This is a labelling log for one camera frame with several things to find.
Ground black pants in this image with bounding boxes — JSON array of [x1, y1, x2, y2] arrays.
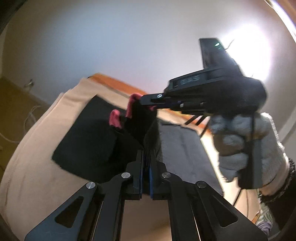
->
[[52, 93, 223, 194]]

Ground beige bed blanket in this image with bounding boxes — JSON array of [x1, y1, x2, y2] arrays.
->
[[0, 77, 262, 241]]

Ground right forearm dark sleeve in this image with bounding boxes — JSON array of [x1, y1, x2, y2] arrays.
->
[[256, 159, 295, 240]]

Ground right hand grey glove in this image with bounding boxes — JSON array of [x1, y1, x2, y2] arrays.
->
[[209, 113, 290, 196]]

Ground white cable bundle on floor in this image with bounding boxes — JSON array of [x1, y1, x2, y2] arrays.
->
[[0, 105, 42, 144]]

